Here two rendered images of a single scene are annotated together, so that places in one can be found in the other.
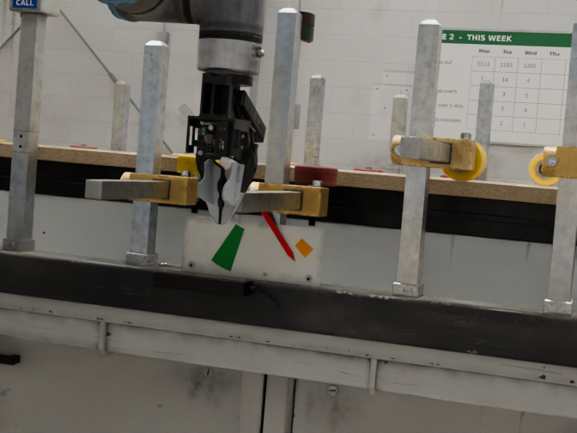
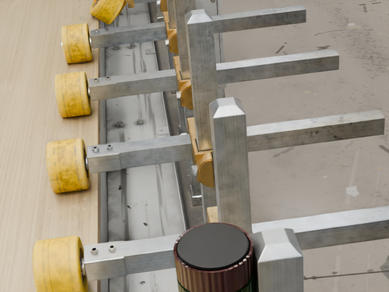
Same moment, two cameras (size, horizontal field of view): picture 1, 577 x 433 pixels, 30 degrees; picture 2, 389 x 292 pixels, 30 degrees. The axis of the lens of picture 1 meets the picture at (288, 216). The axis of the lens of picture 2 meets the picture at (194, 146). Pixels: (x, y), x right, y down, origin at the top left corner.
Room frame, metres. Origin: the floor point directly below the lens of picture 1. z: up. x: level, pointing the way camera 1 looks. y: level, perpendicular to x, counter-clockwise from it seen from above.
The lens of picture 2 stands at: (2.11, 0.41, 1.52)
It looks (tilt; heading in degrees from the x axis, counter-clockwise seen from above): 30 degrees down; 249
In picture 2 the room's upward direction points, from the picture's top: 6 degrees counter-clockwise
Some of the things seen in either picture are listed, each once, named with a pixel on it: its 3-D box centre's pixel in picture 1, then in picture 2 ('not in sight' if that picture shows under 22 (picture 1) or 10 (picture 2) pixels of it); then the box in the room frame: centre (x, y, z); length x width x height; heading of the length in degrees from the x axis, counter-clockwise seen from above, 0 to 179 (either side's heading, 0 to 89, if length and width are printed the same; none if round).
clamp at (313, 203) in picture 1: (288, 198); not in sight; (1.90, 0.00, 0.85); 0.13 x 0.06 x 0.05; 72
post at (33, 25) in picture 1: (25, 132); not in sight; (2.06, 0.51, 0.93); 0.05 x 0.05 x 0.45; 72
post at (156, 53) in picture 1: (148, 173); not in sight; (1.98, 0.26, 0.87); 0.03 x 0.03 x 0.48; 72
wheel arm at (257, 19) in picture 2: not in sight; (190, 26); (1.55, -0.96, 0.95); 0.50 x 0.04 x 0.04; 162
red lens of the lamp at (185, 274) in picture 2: (298, 20); (213, 258); (1.94, 0.01, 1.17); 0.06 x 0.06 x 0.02
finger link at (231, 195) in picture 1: (228, 193); not in sight; (1.52, 0.09, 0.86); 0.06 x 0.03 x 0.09; 162
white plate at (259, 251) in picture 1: (251, 250); not in sight; (1.89, 0.06, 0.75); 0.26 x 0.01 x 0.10; 72
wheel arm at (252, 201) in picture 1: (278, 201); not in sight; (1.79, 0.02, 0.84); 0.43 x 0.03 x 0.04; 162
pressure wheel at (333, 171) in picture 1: (313, 194); not in sight; (1.98, -0.04, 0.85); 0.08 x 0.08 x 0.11
